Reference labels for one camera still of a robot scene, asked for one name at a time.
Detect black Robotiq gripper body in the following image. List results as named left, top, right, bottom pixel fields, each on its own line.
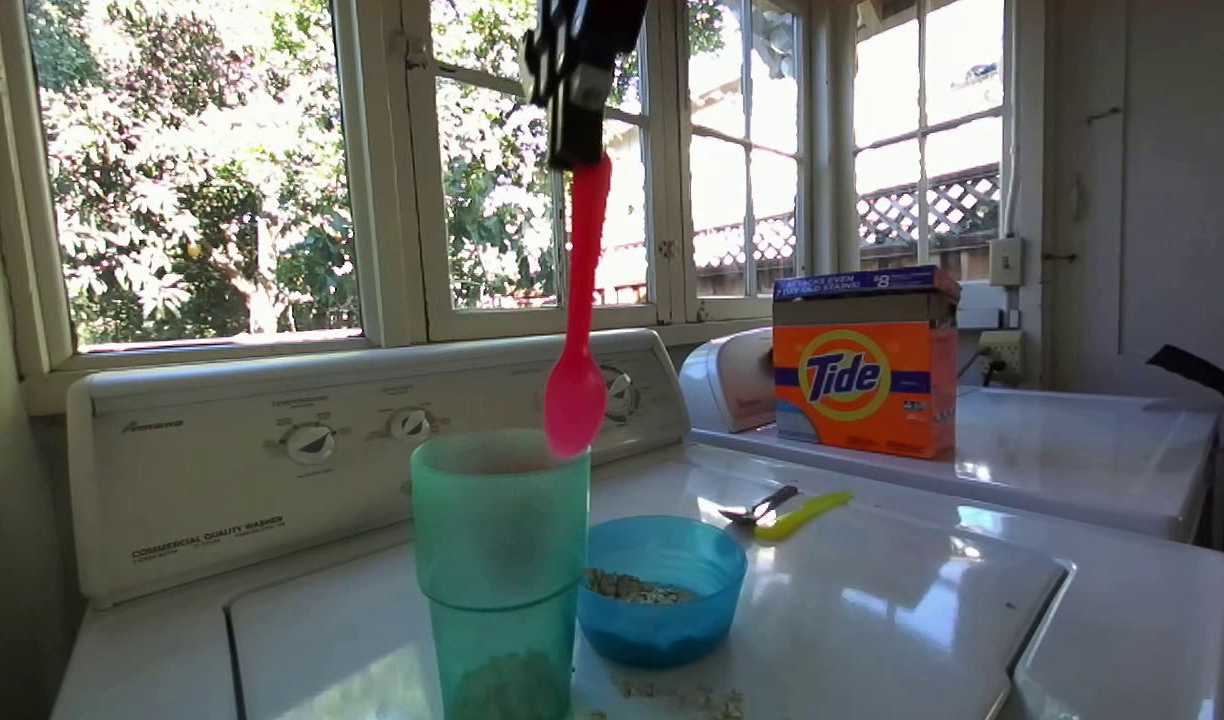
left=529, top=0, right=652, bottom=52

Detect silver metal spoon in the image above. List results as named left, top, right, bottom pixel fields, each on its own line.
left=715, top=479, right=804, bottom=531

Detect yellow plastic knife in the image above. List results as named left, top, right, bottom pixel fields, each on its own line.
left=750, top=488, right=861, bottom=549

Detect translucent green plastic cup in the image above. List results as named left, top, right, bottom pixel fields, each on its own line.
left=410, top=424, right=597, bottom=720

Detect large washer dial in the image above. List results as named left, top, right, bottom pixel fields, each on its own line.
left=600, top=363, right=646, bottom=430

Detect small white washer knob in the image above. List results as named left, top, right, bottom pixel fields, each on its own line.
left=276, top=416, right=344, bottom=473
left=389, top=403, right=441, bottom=450

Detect orange Tide detergent box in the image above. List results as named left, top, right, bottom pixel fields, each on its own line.
left=770, top=266, right=965, bottom=463

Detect heap of oat flakes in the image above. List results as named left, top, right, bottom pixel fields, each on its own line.
left=583, top=566, right=697, bottom=612

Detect blue plastic bowl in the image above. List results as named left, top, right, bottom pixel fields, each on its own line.
left=575, top=512, right=754, bottom=672

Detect white washing machine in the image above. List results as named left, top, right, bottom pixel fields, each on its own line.
left=47, top=326, right=1224, bottom=720

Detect white dryer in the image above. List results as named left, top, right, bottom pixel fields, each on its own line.
left=674, top=326, right=1224, bottom=546

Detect scattered oat flakes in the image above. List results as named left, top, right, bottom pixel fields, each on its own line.
left=597, top=672, right=754, bottom=720

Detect white window frame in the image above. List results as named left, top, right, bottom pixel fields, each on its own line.
left=0, top=0, right=1049, bottom=396

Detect white wall outlet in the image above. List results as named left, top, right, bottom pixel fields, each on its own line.
left=988, top=238, right=1032, bottom=293

